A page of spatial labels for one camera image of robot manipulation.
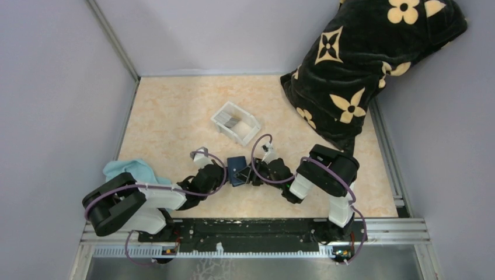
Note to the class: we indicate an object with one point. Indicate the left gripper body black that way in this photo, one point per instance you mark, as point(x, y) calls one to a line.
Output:
point(218, 183)

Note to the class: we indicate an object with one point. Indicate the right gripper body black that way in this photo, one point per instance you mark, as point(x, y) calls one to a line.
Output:
point(261, 168)

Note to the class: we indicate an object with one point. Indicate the navy blue card holder wallet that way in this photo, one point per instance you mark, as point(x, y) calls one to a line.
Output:
point(236, 166)

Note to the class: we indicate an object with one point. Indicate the white plastic card box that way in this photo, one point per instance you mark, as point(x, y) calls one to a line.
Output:
point(245, 130)

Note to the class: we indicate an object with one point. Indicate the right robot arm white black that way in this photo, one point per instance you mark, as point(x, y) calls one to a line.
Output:
point(331, 171)

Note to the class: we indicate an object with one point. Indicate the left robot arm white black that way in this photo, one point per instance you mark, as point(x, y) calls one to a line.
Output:
point(126, 203)

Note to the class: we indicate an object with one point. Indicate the grey card stack in box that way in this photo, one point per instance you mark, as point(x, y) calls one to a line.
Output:
point(226, 119)

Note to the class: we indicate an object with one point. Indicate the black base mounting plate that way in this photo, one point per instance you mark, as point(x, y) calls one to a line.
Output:
point(291, 235)

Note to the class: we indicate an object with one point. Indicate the light blue cloth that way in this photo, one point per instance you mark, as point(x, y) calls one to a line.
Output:
point(138, 168)

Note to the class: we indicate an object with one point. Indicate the black floral patterned pillow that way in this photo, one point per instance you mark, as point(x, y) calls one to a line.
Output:
point(348, 64)

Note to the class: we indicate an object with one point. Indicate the aluminium side rail right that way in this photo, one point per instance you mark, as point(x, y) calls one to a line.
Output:
point(391, 165)

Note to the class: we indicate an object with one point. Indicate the aluminium front rail frame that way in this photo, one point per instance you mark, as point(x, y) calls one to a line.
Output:
point(379, 232)

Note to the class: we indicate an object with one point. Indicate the aluminium corner post left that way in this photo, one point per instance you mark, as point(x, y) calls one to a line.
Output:
point(112, 38)

